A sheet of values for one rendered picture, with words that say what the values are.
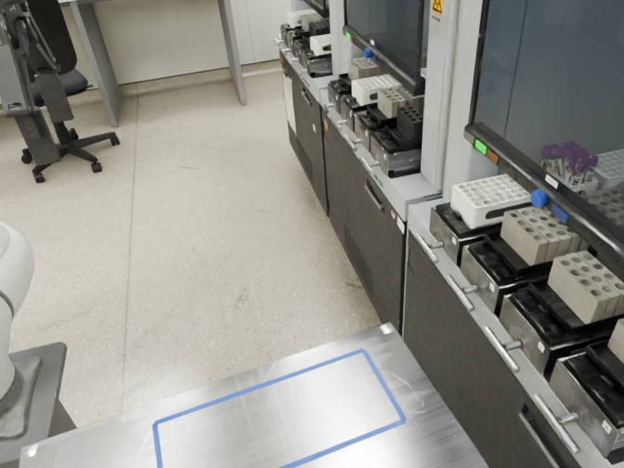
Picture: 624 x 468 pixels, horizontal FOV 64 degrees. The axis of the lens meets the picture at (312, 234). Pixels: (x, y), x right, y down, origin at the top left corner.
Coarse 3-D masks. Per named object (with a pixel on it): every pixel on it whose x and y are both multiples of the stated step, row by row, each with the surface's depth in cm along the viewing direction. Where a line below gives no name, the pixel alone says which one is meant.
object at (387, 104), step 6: (378, 90) 154; (384, 90) 154; (378, 96) 155; (384, 96) 150; (390, 96) 150; (378, 102) 157; (384, 102) 151; (390, 102) 147; (396, 102) 146; (378, 108) 158; (384, 108) 152; (390, 108) 148; (396, 108) 147; (384, 114) 153; (390, 114) 149; (396, 114) 149
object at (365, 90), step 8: (424, 72) 167; (360, 80) 166; (368, 80) 166; (376, 80) 166; (384, 80) 164; (392, 80) 164; (352, 88) 167; (360, 88) 160; (368, 88) 160; (376, 88) 160; (384, 88) 160; (352, 96) 169; (360, 96) 160; (368, 96) 160; (376, 96) 169; (360, 104) 162; (368, 104) 162
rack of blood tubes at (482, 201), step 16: (496, 176) 113; (464, 192) 110; (480, 192) 108; (496, 192) 108; (512, 192) 107; (464, 208) 107; (480, 208) 104; (496, 208) 105; (512, 208) 112; (480, 224) 106
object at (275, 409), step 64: (256, 384) 78; (320, 384) 78; (384, 384) 77; (64, 448) 72; (128, 448) 71; (192, 448) 71; (256, 448) 70; (320, 448) 69; (384, 448) 68; (448, 448) 68
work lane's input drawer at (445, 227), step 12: (444, 204) 114; (432, 216) 116; (444, 216) 111; (456, 216) 110; (432, 228) 117; (444, 228) 111; (456, 228) 106; (468, 228) 106; (480, 228) 106; (492, 228) 107; (420, 240) 115; (444, 240) 112; (456, 240) 106; (468, 240) 106; (432, 252) 111; (456, 252) 107; (456, 264) 109
